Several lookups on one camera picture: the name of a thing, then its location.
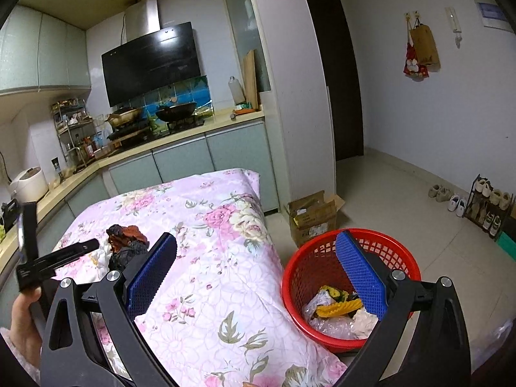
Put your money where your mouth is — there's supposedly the clear plastic bag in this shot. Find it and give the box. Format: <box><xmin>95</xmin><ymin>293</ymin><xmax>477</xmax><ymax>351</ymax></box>
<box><xmin>302</xmin><ymin>290</ymin><xmax>357</xmax><ymax>340</ymax></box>

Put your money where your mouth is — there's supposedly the green yellow knitted scrubber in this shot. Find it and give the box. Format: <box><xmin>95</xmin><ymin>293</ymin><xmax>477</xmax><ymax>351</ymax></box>
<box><xmin>319</xmin><ymin>285</ymin><xmax>357</xmax><ymax>302</ymax></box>

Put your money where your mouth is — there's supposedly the yellow spiky plastic brush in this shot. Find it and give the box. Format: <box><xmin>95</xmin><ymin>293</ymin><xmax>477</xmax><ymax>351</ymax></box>
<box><xmin>316</xmin><ymin>299</ymin><xmax>363</xmax><ymax>319</ymax></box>

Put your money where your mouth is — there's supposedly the reddish brown wrapper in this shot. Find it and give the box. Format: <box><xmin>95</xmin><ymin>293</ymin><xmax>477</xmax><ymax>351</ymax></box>
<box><xmin>107</xmin><ymin>224</ymin><xmax>150</xmax><ymax>253</ymax></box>

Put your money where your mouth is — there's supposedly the cream mesh cloth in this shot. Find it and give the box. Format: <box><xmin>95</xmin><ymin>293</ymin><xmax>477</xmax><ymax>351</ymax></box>
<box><xmin>351</xmin><ymin>307</ymin><xmax>379</xmax><ymax>340</ymax></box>

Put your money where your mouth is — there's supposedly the large black plastic bag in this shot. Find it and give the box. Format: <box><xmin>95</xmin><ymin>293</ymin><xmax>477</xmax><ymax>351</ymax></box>
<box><xmin>108</xmin><ymin>240</ymin><xmax>149</xmax><ymax>272</ymax></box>

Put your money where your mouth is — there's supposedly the person's left hand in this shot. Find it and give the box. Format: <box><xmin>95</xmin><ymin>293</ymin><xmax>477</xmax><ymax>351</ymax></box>
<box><xmin>10</xmin><ymin>287</ymin><xmax>42</xmax><ymax>369</ymax></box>

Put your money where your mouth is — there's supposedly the white rice cooker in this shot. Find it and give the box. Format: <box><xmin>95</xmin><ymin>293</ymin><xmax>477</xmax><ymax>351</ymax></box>
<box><xmin>9</xmin><ymin>167</ymin><xmax>48</xmax><ymax>203</ymax></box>

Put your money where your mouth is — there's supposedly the red plastic mesh basket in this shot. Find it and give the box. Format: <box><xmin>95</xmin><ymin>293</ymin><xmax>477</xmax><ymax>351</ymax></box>
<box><xmin>282</xmin><ymin>228</ymin><xmax>421</xmax><ymax>354</ymax></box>

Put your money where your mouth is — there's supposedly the white sneakers pair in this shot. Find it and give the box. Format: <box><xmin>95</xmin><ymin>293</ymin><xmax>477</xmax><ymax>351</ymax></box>
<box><xmin>447</xmin><ymin>194</ymin><xmax>467</xmax><ymax>218</ymax></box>

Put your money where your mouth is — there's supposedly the beige slippers pair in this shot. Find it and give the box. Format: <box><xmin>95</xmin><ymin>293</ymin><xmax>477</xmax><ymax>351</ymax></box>
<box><xmin>428</xmin><ymin>184</ymin><xmax>453</xmax><ymax>203</ymax></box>

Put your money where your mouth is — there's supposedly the black shoe rack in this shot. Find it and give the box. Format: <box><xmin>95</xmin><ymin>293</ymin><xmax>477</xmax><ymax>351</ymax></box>
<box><xmin>464</xmin><ymin>175</ymin><xmax>515</xmax><ymax>241</ymax></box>

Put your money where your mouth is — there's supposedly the metal spice rack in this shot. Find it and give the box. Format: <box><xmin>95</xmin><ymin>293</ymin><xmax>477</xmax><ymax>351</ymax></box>
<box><xmin>50</xmin><ymin>98</ymin><xmax>98</xmax><ymax>170</ymax></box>

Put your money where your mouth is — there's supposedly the pink floral tablecloth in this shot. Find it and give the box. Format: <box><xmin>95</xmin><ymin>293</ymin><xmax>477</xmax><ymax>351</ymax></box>
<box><xmin>57</xmin><ymin>169</ymin><xmax>345</xmax><ymax>386</ymax></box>

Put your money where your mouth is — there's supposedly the cardboard box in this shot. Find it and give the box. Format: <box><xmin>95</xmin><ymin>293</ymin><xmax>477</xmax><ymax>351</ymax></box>
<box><xmin>288</xmin><ymin>191</ymin><xmax>345</xmax><ymax>247</ymax></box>

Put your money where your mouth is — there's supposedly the brass coloured pot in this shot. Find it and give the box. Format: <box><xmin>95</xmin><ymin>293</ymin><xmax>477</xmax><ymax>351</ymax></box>
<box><xmin>106</xmin><ymin>107</ymin><xmax>143</xmax><ymax>128</ymax></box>

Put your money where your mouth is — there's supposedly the black wok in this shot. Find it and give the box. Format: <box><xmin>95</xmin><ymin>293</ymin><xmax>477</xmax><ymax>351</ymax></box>
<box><xmin>156</xmin><ymin>102</ymin><xmax>197</xmax><ymax>123</ymax></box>

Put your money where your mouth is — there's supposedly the black range hood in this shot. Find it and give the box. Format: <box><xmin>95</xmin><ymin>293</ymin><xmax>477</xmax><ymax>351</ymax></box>
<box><xmin>102</xmin><ymin>22</ymin><xmax>201</xmax><ymax>107</ymax></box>

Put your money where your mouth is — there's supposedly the red hanging decoration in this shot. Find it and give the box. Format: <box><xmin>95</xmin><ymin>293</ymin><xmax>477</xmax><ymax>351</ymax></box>
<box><xmin>403</xmin><ymin>27</ymin><xmax>430</xmax><ymax>81</ymax></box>

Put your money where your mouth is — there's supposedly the white plastic jug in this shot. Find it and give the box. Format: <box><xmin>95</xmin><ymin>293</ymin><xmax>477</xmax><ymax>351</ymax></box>
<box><xmin>228</xmin><ymin>76</ymin><xmax>247</xmax><ymax>106</ymax></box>

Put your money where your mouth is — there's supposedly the wooden cutting board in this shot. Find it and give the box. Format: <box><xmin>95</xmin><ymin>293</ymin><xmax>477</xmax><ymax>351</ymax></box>
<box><xmin>243</xmin><ymin>50</ymin><xmax>259</xmax><ymax>110</ymax></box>

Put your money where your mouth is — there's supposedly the white intercom handset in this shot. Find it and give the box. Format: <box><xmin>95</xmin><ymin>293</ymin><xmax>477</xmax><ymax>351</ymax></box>
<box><xmin>445</xmin><ymin>7</ymin><xmax>463</xmax><ymax>49</ymax></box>

